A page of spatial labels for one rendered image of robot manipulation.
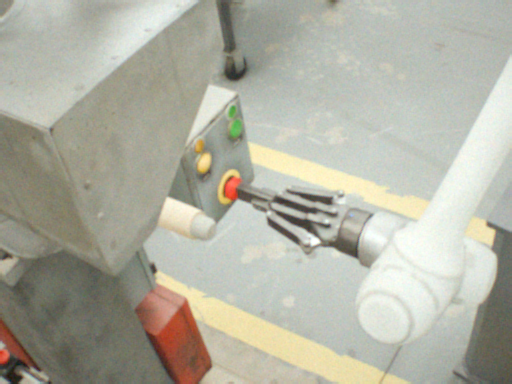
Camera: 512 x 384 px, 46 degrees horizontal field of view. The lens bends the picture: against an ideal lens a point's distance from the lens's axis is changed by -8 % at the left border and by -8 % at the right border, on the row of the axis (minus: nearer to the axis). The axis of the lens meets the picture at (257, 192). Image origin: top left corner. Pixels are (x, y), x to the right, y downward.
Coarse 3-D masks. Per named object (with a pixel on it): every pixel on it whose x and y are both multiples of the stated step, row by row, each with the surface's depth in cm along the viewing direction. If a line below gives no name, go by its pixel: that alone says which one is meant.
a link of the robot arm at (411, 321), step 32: (480, 128) 75; (480, 160) 74; (448, 192) 74; (480, 192) 74; (416, 224) 77; (448, 224) 74; (384, 256) 78; (416, 256) 74; (448, 256) 75; (384, 288) 73; (416, 288) 72; (448, 288) 75; (384, 320) 73; (416, 320) 72
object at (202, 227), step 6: (198, 216) 66; (204, 216) 66; (192, 222) 66; (198, 222) 66; (204, 222) 66; (210, 222) 66; (192, 228) 66; (198, 228) 65; (204, 228) 65; (210, 228) 66; (216, 228) 67; (192, 234) 66; (198, 234) 66; (204, 234) 65; (210, 234) 66; (204, 240) 66
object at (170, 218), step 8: (168, 200) 68; (168, 208) 67; (176, 208) 67; (184, 208) 67; (192, 208) 67; (160, 216) 67; (168, 216) 67; (176, 216) 66; (184, 216) 66; (192, 216) 66; (160, 224) 68; (168, 224) 67; (176, 224) 66; (184, 224) 66; (176, 232) 67; (184, 232) 66
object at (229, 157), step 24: (216, 96) 104; (216, 120) 101; (216, 144) 103; (240, 144) 109; (192, 168) 99; (216, 168) 105; (240, 168) 112; (192, 192) 102; (216, 192) 107; (216, 216) 110
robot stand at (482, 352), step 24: (504, 192) 137; (504, 216) 132; (504, 240) 134; (504, 264) 138; (504, 288) 143; (480, 312) 158; (504, 312) 149; (480, 336) 162; (504, 336) 155; (480, 360) 169; (504, 360) 161
